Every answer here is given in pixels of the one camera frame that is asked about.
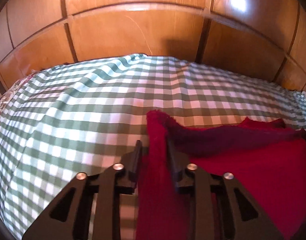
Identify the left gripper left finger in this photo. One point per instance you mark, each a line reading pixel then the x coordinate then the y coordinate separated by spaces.
pixel 89 205

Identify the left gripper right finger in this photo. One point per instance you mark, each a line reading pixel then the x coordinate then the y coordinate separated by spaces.
pixel 220 206

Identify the red cloth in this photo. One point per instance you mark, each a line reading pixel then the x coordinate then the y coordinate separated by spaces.
pixel 268 158

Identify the green white checkered bedsheet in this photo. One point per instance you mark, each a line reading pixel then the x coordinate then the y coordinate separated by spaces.
pixel 84 116

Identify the wooden headboard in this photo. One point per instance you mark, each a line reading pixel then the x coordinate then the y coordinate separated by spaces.
pixel 258 38

